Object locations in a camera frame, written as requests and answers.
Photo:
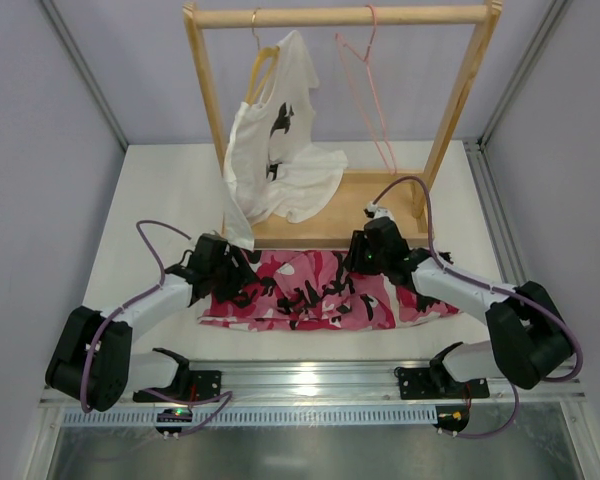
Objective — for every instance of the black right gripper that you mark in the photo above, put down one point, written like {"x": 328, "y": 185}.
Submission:
{"x": 359, "y": 257}

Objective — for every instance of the yellow clothes hanger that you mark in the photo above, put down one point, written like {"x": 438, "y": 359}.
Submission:
{"x": 263, "y": 66}

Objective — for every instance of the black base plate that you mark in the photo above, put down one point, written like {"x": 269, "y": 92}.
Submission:
{"x": 189, "y": 386}
{"x": 426, "y": 384}

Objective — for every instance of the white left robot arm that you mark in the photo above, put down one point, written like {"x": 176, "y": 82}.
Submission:
{"x": 93, "y": 361}

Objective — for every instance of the wooden clothes rack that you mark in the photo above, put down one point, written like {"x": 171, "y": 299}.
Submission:
{"x": 332, "y": 227}

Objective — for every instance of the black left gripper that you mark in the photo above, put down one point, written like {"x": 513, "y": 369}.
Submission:
{"x": 237, "y": 276}

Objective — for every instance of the aluminium frame rail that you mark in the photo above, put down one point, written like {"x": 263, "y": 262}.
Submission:
{"x": 333, "y": 381}

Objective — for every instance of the white printed t-shirt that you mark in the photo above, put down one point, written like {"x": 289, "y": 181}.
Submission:
{"x": 271, "y": 166}

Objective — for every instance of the pink camouflage trousers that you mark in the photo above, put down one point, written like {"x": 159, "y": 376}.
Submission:
{"x": 313, "y": 290}

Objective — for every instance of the slotted cable duct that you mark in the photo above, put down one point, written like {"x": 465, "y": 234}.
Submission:
{"x": 254, "y": 416}

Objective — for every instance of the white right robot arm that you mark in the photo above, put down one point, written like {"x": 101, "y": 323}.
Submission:
{"x": 527, "y": 341}

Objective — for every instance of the pink wire clothes hanger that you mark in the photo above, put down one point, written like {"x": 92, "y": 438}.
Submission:
{"x": 360, "y": 81}

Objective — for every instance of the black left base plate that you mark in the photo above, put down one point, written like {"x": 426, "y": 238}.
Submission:
{"x": 189, "y": 386}

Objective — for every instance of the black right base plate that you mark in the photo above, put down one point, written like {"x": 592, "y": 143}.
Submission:
{"x": 426, "y": 384}

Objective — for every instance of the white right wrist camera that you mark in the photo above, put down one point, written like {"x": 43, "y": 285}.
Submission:
{"x": 373, "y": 211}

